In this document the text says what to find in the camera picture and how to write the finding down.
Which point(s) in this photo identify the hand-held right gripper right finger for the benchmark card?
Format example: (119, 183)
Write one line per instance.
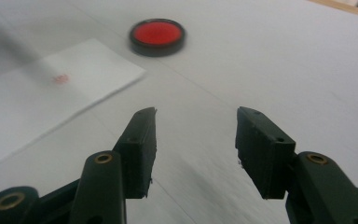
(267, 161)

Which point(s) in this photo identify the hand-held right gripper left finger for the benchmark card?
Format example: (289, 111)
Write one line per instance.
(133, 161)

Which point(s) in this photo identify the round red ink pad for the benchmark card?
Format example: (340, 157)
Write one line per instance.
(157, 32)

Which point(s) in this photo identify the white paper sheet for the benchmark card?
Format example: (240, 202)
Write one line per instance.
(18, 118)

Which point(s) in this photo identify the wooden table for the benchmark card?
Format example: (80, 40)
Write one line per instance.
(354, 11)

